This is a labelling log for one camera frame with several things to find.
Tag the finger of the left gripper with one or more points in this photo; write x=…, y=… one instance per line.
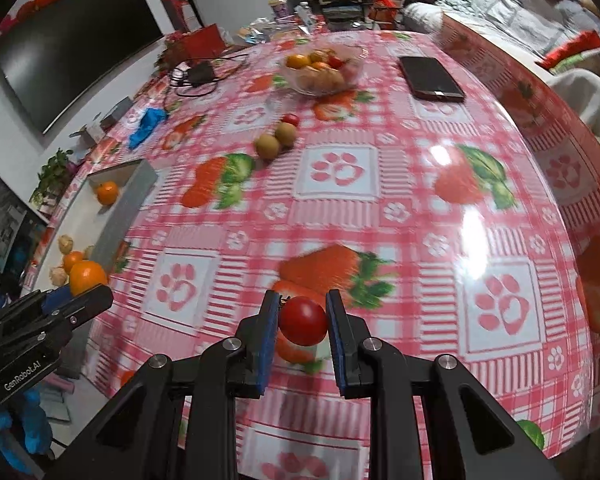
x=79, y=310
x=32, y=307

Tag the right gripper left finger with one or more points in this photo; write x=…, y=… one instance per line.
x=177, y=419

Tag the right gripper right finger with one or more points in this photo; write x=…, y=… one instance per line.
x=424, y=408

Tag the orange mandarin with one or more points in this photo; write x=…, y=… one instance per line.
x=84, y=275
x=107, y=193
x=71, y=259

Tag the brown walnut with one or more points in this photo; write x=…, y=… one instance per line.
x=65, y=244
x=58, y=276

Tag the red cherry tomato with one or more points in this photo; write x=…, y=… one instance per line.
x=291, y=119
x=303, y=321

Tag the green brown kiwi fruit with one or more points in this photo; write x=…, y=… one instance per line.
x=87, y=254

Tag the left hand blue glove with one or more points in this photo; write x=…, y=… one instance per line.
x=24, y=431

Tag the white cardboard tray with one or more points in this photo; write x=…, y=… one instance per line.
x=91, y=225

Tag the green potted plant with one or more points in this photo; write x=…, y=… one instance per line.
x=54, y=176

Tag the blue crumpled glove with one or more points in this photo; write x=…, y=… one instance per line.
x=151, y=120

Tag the pink strawberry tablecloth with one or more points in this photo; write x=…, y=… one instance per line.
x=467, y=228

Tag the black television screen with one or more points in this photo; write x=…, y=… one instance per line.
x=59, y=49

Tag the black power adapter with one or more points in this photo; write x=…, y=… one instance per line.
x=200, y=74

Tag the red gift box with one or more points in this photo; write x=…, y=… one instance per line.
x=203, y=44

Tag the glass fruit bowl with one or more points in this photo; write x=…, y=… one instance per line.
x=320, y=69

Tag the black smartphone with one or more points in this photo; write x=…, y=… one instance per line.
x=429, y=80

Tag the grey blanket covered sofa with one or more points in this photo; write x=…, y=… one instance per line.
x=527, y=30

